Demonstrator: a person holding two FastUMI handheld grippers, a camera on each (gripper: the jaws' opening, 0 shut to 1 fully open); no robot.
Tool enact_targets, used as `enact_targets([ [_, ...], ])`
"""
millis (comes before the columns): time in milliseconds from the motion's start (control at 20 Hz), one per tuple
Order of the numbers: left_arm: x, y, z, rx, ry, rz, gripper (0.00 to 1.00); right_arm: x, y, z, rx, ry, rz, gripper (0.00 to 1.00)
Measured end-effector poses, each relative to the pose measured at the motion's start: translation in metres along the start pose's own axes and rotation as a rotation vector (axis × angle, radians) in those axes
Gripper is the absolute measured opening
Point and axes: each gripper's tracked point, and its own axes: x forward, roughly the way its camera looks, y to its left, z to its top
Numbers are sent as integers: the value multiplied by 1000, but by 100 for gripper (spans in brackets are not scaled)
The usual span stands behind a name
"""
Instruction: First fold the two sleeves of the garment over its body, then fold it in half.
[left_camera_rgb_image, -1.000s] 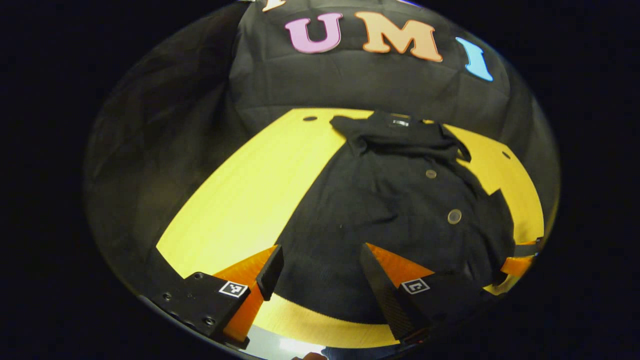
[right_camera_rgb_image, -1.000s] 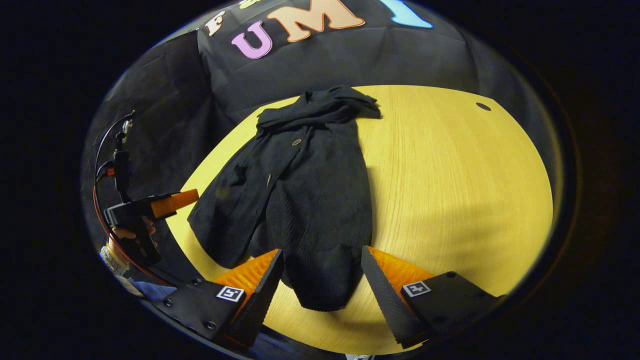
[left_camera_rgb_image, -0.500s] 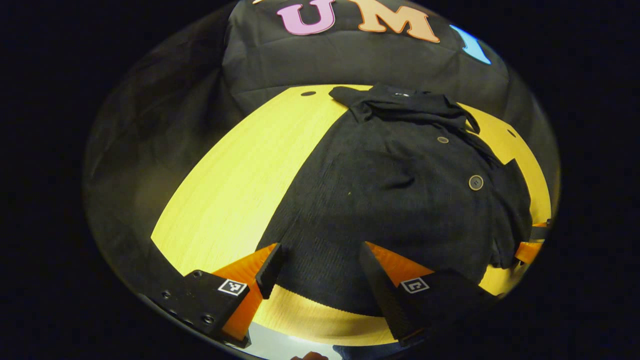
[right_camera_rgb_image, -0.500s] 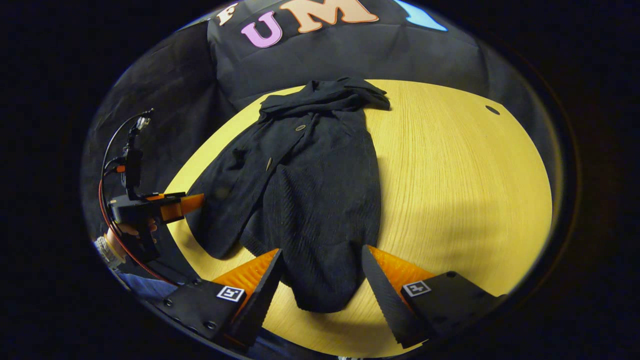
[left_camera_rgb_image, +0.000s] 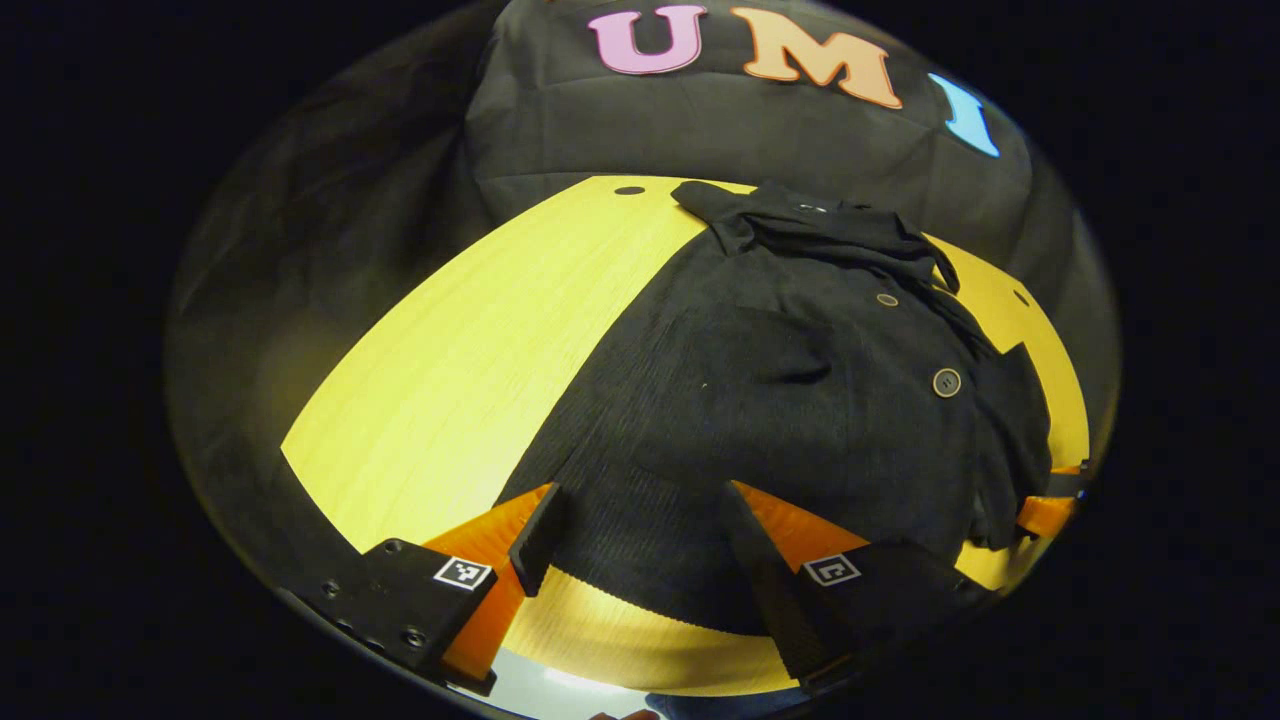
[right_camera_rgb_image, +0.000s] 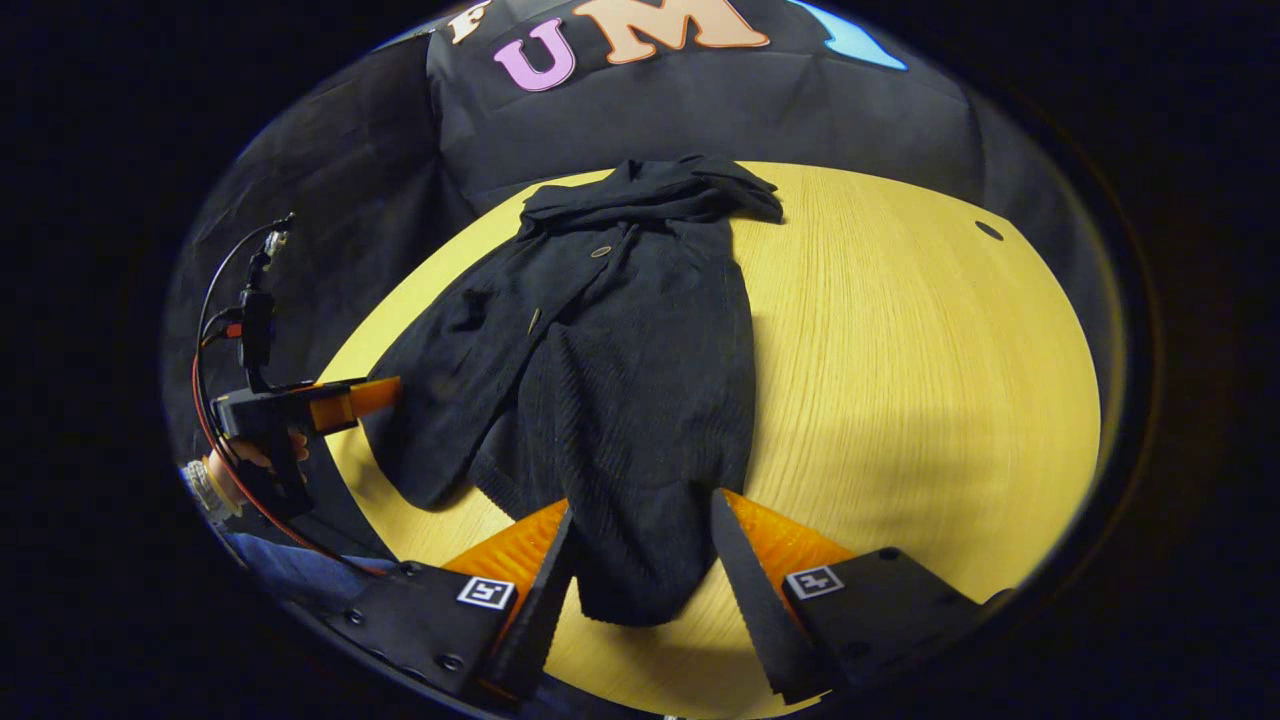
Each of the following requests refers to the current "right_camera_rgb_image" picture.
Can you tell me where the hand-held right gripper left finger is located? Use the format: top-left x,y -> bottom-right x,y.
325,500 -> 579,703

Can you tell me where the black backdrop cloth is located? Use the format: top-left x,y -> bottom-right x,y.
165,0 -> 1126,561

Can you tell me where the person's blue jeans leg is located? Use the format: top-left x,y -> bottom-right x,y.
222,528 -> 406,613

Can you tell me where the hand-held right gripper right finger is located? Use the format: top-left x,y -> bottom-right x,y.
710,488 -> 1011,706

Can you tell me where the red and black cable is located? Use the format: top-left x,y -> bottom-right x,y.
190,212 -> 401,579

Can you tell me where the black button jacket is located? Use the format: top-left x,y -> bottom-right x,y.
362,153 -> 785,628

